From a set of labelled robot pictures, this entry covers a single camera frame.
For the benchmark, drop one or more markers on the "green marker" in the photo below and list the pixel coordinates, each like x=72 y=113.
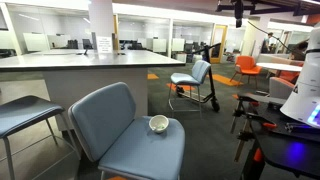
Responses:
x=160 y=127

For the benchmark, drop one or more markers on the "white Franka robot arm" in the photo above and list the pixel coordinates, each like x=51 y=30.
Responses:
x=305 y=90

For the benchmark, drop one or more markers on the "white ceramic bowl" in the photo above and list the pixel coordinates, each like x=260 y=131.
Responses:
x=154 y=122

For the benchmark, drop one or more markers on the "blue upholstered chair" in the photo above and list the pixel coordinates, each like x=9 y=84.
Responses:
x=133 y=150
x=196 y=73
x=23 y=111

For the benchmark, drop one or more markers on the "orange lounge chair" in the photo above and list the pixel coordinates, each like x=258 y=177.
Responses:
x=246 y=65

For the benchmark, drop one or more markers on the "black electric scooter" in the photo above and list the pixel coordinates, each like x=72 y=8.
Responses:
x=212 y=96

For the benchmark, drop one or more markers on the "white paper sign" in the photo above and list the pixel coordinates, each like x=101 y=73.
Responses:
x=104 y=44

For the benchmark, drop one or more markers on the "grey kitchen island counter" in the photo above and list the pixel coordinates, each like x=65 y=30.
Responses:
x=86 y=61

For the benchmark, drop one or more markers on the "white square column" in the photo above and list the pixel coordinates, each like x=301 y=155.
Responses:
x=101 y=18

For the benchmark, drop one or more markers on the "standing person in background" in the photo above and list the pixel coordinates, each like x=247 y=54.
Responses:
x=266 y=41

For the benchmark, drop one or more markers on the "grey orange armchair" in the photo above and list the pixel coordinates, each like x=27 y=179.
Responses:
x=280 y=87

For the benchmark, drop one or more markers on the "round white table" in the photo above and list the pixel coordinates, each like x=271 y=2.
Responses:
x=278 y=66

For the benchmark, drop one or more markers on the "black robot table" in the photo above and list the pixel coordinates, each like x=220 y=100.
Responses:
x=286 y=150

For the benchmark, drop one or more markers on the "seated person dark hair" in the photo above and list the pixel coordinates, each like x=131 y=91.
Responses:
x=300 y=50

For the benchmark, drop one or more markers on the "yellow door frame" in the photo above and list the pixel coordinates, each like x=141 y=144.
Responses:
x=212 y=43

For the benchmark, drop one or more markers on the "black overhead mount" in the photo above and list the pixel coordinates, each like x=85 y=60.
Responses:
x=238 y=10

